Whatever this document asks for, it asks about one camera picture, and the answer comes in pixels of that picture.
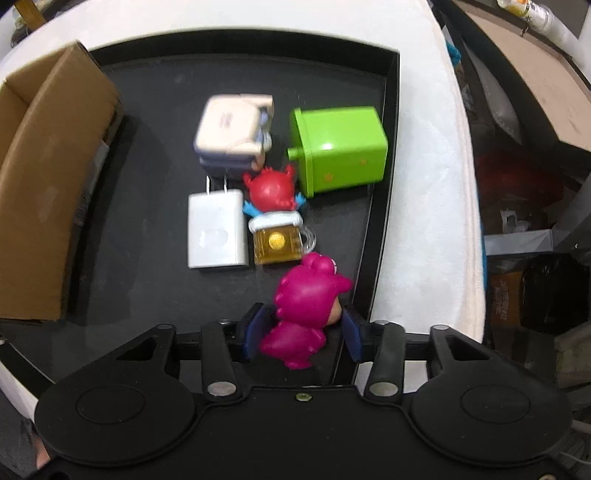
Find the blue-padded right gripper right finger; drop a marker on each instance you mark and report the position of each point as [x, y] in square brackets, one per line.
[382, 344]

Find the green plastic cube container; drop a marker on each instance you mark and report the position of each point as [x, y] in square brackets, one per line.
[337, 148]

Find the magenta dinosaur-suit figure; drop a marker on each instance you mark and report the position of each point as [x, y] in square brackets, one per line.
[307, 301]

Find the white USB wall charger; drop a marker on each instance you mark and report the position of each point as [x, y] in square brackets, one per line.
[216, 236]

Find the white tablecloth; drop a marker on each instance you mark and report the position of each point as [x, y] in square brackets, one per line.
[432, 268]

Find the red crab beer-mug toy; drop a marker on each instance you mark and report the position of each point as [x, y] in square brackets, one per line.
[278, 231]

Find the brown cardboard box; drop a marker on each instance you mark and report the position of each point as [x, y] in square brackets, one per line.
[59, 115]

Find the yellow-white paper cup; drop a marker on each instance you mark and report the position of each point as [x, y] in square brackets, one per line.
[538, 17]

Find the white square figure box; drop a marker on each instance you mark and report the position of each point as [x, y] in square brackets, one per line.
[233, 135]

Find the black low side table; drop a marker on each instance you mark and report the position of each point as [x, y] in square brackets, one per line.
[548, 92]

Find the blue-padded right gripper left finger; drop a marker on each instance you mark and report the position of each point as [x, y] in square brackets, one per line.
[225, 344]

